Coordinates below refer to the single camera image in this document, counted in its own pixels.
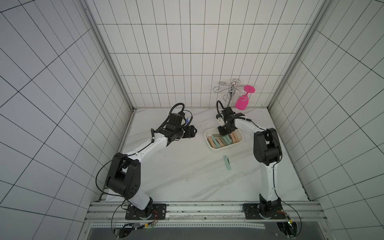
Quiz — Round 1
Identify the white plastic storage box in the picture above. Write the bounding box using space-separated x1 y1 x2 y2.
205 128 243 152

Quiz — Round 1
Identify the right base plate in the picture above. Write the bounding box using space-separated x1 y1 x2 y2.
242 203 286 220

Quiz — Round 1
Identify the left base plate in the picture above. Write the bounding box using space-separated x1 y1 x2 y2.
125 204 167 221

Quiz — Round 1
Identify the aluminium mounting rail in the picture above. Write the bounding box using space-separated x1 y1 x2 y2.
85 202 327 225

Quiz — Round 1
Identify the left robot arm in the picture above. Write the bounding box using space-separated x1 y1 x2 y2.
105 103 197 215

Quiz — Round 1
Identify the chrome glass holder stand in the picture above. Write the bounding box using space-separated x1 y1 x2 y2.
213 79 241 107

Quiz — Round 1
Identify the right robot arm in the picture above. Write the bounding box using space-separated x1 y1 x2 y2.
216 101 283 216

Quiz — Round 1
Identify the mint folding fruit knife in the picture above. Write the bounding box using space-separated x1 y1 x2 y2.
223 155 232 171

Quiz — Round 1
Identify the pink wine glass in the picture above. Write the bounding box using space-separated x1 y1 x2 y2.
235 85 256 111

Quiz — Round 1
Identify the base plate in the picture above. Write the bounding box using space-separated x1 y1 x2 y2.
242 203 286 220
125 204 167 221

